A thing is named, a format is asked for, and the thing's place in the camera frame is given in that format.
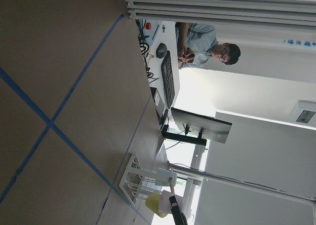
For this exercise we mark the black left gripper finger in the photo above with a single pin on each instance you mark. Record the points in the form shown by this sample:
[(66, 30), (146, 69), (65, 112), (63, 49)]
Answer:
[(178, 215)]

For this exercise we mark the yellow plastic cup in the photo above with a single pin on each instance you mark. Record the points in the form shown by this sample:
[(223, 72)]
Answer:
[(152, 202)]

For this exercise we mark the blue plastic cup front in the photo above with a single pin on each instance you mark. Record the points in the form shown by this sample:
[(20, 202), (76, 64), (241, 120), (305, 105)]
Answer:
[(164, 176)]

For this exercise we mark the black desktop monitor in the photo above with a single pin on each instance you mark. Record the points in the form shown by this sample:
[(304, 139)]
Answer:
[(197, 128)]

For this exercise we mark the black keyboard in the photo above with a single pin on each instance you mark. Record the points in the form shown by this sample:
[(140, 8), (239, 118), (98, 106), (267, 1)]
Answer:
[(168, 81)]

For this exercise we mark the black computer mouse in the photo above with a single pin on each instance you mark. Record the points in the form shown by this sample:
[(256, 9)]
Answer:
[(161, 50)]

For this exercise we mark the person in blue shirt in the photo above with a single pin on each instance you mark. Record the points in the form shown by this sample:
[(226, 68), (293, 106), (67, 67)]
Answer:
[(196, 43)]

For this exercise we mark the white wire cup rack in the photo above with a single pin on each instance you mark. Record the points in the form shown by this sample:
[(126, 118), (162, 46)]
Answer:
[(138, 182)]

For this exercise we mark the aluminium frame post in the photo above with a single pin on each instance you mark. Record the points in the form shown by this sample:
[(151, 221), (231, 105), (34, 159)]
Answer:
[(293, 14)]

